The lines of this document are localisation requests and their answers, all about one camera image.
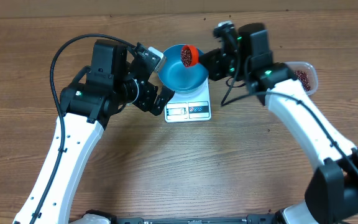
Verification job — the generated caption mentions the blue plastic bowl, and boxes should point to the blue plastic bowl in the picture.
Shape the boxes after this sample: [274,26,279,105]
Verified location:
[158,44,209,92]

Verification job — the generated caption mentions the red measuring scoop blue handle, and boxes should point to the red measuring scoop blue handle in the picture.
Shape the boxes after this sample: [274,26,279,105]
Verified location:
[180,45,199,67]

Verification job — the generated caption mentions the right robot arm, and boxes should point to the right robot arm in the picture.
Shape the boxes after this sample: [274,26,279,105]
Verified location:
[198,21,358,223]

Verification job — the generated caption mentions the white digital kitchen scale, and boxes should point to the white digital kitchen scale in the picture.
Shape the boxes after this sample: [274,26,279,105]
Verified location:
[164,80,212,123]

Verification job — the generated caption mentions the clear plastic container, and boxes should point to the clear plastic container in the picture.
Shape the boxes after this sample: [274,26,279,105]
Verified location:
[286,62,318,95]

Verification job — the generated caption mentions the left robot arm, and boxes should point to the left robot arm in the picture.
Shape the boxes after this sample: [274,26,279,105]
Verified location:
[14,39,173,223]

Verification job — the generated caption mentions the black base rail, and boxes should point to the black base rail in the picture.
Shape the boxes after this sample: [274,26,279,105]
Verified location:
[69,210,279,224]

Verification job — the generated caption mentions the red beans in container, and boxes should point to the red beans in container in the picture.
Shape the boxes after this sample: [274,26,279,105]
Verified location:
[294,70,311,91]

